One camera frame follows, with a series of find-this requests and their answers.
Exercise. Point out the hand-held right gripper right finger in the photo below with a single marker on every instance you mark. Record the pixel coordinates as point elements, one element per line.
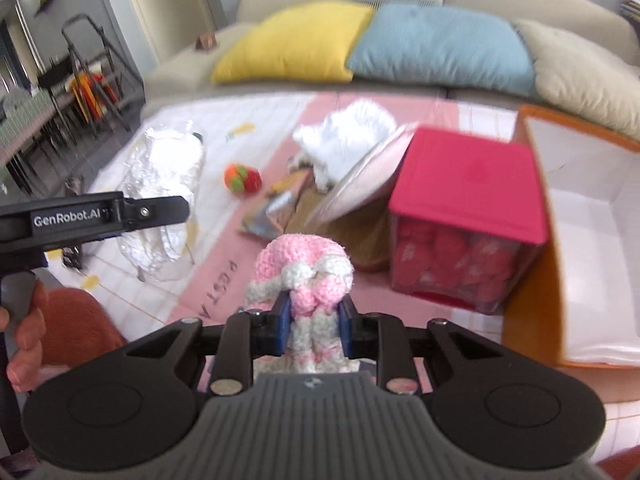
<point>345,329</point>

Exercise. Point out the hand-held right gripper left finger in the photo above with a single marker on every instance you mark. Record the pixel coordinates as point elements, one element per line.
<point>282,324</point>

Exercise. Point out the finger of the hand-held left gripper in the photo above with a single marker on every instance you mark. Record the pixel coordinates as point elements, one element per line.
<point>160,209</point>

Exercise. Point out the pink white crocheted toy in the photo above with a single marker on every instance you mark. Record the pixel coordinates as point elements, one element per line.
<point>310,260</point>

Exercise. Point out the brown coir bear pad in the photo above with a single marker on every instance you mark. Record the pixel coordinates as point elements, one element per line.
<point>362,237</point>

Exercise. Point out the person's left hand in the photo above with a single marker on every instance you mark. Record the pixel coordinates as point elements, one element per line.
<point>27,340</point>

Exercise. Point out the crinkled clear plastic bag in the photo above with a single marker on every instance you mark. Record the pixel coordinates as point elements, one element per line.
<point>160,165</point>

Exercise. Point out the orange green red ball toy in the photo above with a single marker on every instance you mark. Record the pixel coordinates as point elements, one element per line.
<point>242,177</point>

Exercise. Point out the rust brown cloth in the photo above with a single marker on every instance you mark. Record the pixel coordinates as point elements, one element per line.
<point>80,322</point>

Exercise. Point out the dining table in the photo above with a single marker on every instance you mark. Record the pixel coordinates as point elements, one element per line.
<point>25,115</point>

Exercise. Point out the silver foil packet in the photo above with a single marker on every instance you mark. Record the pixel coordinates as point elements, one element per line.
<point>272,212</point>

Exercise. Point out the pink round disc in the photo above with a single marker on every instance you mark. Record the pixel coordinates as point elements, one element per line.
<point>365,175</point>

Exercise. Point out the black metal rack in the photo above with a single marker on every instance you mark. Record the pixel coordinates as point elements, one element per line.
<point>107,45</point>

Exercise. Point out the small pink object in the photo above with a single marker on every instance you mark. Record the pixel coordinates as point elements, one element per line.
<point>207,41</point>

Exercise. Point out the orange cardboard box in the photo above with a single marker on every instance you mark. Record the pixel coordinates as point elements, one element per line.
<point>530,300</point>

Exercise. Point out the clear box with pink lid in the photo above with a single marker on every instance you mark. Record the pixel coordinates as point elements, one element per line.
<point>465,180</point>

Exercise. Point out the white fluffy plush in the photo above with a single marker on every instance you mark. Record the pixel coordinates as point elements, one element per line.
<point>345,132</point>

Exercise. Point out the cream door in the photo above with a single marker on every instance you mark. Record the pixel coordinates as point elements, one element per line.
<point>170,5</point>

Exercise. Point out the yellow pillow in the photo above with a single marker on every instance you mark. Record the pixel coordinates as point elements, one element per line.
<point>295,42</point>

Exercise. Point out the light blue pillow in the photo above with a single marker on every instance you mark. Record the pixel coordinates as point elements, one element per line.
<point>440,47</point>

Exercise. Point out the beige pillow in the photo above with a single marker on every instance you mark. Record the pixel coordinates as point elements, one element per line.
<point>585,75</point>

